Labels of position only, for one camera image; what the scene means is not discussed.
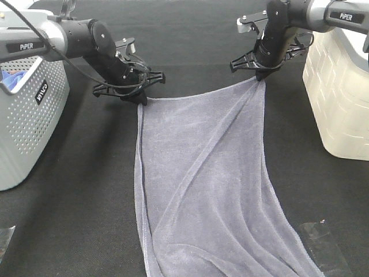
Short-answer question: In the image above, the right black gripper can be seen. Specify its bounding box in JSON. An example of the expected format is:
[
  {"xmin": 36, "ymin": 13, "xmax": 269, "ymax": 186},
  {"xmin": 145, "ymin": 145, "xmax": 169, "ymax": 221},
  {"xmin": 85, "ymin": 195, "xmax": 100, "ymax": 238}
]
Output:
[{"xmin": 230, "ymin": 26, "xmax": 306, "ymax": 81}]

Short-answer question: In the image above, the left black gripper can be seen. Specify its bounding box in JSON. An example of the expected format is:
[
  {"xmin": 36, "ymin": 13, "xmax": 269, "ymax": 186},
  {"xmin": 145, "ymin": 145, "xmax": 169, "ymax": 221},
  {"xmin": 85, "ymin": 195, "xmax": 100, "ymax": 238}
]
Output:
[{"xmin": 92, "ymin": 54, "xmax": 165, "ymax": 106}]

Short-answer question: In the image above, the grey microfibre towel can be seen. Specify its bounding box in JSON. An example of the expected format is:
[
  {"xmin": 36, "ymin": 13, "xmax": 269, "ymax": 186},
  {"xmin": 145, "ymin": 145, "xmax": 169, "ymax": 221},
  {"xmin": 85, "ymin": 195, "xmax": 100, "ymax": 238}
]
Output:
[{"xmin": 134, "ymin": 78, "xmax": 322, "ymax": 276}]

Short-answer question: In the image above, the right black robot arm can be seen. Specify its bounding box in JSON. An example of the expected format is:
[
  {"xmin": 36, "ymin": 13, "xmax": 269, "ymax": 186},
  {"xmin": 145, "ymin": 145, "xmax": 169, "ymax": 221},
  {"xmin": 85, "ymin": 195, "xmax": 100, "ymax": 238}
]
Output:
[{"xmin": 230, "ymin": 1, "xmax": 368, "ymax": 81}]

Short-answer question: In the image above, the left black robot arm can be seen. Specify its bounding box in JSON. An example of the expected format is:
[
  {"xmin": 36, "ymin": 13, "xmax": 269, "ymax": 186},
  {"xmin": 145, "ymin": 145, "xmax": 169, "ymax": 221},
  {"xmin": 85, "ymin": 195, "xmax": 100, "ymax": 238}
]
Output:
[{"xmin": 1, "ymin": 16, "xmax": 165, "ymax": 105}]

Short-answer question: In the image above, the white plastic basket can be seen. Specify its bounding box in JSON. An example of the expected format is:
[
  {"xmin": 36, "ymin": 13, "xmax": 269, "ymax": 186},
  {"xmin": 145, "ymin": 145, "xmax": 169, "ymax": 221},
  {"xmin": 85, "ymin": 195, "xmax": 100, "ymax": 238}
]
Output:
[{"xmin": 303, "ymin": 28, "xmax": 368, "ymax": 160}]

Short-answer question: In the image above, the grey perforated laundry basket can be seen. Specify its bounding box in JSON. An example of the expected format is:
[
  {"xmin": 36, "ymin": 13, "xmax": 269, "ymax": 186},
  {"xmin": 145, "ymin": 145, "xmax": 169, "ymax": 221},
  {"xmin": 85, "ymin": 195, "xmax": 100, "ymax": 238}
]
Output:
[{"xmin": 0, "ymin": 9, "xmax": 71, "ymax": 192}]

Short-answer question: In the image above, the blue cloth in basket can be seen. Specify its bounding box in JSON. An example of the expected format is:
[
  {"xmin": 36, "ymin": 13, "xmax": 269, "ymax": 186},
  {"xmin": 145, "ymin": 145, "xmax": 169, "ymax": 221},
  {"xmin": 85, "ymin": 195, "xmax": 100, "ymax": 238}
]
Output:
[{"xmin": 1, "ymin": 70, "xmax": 27, "ymax": 91}]

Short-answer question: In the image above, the black table mat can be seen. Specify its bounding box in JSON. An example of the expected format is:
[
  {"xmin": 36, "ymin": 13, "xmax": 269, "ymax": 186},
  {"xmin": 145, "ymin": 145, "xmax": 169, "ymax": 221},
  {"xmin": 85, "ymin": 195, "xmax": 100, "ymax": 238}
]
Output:
[{"xmin": 1, "ymin": 1, "xmax": 368, "ymax": 276}]

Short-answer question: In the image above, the right clear tape strip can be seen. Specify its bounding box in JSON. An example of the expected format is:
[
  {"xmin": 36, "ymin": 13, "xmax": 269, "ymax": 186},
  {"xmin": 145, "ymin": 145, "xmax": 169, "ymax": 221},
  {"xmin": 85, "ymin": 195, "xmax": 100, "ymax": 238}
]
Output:
[{"xmin": 298, "ymin": 222, "xmax": 347, "ymax": 276}]

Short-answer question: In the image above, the clear tape strip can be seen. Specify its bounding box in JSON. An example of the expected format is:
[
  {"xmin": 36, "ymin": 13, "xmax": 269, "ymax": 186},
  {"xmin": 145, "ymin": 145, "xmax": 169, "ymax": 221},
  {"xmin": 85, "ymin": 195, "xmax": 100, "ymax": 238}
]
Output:
[
  {"xmin": 298, "ymin": 222, "xmax": 347, "ymax": 276},
  {"xmin": 0, "ymin": 226, "xmax": 16, "ymax": 262}
]

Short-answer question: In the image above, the left clear tape strip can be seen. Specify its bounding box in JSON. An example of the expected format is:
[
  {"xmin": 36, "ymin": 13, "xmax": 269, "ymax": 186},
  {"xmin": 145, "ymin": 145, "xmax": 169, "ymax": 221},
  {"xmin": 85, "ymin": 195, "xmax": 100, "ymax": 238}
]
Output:
[{"xmin": 0, "ymin": 226, "xmax": 16, "ymax": 262}]

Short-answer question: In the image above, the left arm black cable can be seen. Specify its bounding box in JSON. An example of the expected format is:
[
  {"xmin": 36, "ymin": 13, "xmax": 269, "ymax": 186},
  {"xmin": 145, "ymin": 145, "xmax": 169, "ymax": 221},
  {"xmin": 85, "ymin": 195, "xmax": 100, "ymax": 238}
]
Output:
[{"xmin": 5, "ymin": 0, "xmax": 152, "ymax": 87}]

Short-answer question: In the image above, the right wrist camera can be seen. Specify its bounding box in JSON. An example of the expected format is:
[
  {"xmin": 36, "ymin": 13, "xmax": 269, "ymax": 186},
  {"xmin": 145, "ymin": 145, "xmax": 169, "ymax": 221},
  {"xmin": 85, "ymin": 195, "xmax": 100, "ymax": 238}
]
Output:
[{"xmin": 236, "ymin": 10, "xmax": 268, "ymax": 34}]

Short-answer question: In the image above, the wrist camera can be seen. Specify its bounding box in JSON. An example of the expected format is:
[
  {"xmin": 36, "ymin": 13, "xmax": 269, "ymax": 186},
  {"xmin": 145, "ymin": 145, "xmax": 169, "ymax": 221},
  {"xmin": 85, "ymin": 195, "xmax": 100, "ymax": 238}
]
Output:
[
  {"xmin": 236, "ymin": 10, "xmax": 268, "ymax": 34},
  {"xmin": 115, "ymin": 38, "xmax": 135, "ymax": 60}
]

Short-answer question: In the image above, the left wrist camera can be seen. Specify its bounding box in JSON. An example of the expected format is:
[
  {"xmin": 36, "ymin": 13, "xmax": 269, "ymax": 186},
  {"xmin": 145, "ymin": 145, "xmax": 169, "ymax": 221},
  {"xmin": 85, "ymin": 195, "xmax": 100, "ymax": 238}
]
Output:
[{"xmin": 115, "ymin": 38, "xmax": 135, "ymax": 60}]

